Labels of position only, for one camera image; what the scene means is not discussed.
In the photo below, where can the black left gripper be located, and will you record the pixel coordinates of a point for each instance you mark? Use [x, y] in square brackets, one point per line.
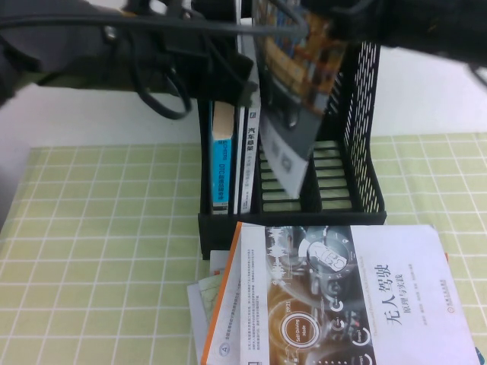
[186, 57]

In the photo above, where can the white spine book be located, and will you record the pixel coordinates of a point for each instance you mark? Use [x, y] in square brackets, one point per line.
[247, 152]

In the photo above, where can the map printed paper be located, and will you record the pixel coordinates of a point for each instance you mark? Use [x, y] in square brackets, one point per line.
[211, 292]

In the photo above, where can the green checkered tablecloth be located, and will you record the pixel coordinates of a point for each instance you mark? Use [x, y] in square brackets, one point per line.
[95, 247]

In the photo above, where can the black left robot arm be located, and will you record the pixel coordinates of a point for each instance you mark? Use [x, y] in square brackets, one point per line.
[57, 49]

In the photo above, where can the white orange self-driving book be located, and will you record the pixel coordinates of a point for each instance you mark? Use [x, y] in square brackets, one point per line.
[380, 285]

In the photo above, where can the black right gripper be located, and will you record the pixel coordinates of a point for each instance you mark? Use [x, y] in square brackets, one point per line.
[335, 15]

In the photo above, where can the thin tall white booklet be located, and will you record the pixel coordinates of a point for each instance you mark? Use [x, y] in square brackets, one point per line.
[240, 42]

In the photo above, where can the AgileX robotics brochure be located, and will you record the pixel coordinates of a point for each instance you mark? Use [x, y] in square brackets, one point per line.
[296, 76]

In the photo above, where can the plain white paper sheet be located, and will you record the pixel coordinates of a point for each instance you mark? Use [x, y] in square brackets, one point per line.
[196, 315]

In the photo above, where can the cyan spine book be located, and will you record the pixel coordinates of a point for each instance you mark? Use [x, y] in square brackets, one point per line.
[222, 171]

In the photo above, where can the white booklet with orange mark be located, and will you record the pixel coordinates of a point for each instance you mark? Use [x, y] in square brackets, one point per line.
[217, 260]

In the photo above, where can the blue object corner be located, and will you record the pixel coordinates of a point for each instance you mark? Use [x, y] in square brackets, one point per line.
[482, 357]

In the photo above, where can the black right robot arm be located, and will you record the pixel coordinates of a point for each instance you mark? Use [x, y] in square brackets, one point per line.
[426, 30]

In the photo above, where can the black plastic book holder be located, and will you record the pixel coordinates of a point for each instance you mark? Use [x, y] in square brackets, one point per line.
[274, 220]

